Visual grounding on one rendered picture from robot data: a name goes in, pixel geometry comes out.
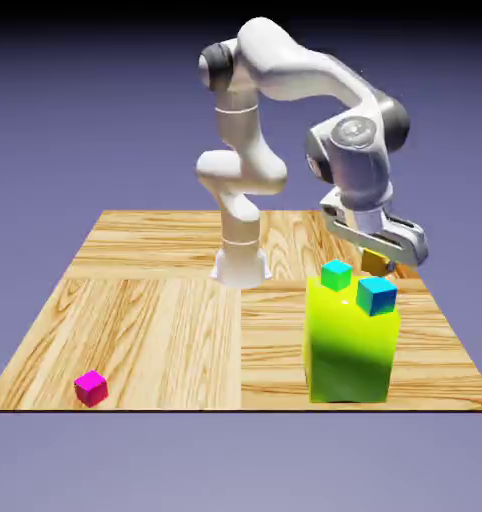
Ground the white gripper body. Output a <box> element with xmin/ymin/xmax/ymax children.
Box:
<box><xmin>319</xmin><ymin>200</ymin><xmax>430</xmax><ymax>269</ymax></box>

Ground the small yellow cube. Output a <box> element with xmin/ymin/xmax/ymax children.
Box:
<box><xmin>360</xmin><ymin>246</ymin><xmax>397</xmax><ymax>278</ymax></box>

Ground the small blue cube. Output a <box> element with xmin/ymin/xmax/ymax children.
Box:
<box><xmin>355</xmin><ymin>276</ymin><xmax>399</xmax><ymax>318</ymax></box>

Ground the small green cube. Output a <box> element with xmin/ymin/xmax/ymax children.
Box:
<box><xmin>320</xmin><ymin>258</ymin><xmax>353</xmax><ymax>293</ymax></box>

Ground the small magenta cube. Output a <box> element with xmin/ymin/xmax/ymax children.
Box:
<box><xmin>73</xmin><ymin>369</ymin><xmax>109</xmax><ymax>409</ymax></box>

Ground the large yellow-green box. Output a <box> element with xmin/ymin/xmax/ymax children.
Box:
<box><xmin>303</xmin><ymin>274</ymin><xmax>401</xmax><ymax>404</ymax></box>

